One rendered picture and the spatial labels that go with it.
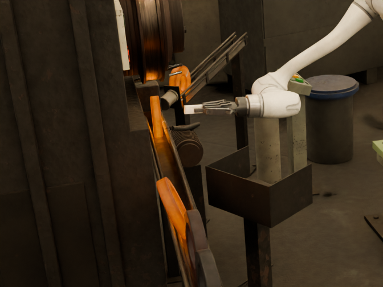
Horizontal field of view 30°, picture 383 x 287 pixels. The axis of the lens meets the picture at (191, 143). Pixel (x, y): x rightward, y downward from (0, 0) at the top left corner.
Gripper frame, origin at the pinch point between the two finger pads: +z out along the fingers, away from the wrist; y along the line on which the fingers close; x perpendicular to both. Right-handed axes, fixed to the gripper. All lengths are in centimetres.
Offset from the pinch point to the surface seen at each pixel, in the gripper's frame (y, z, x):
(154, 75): -13.7, 15.8, 17.8
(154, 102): -3.8, 15.2, 4.6
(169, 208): -78, 19, -2
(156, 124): -7.8, 14.9, -2.4
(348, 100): 93, -99, -31
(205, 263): -112, 15, 0
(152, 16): -22.2, 16.9, 39.9
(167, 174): -32.6, 14.1, -11.7
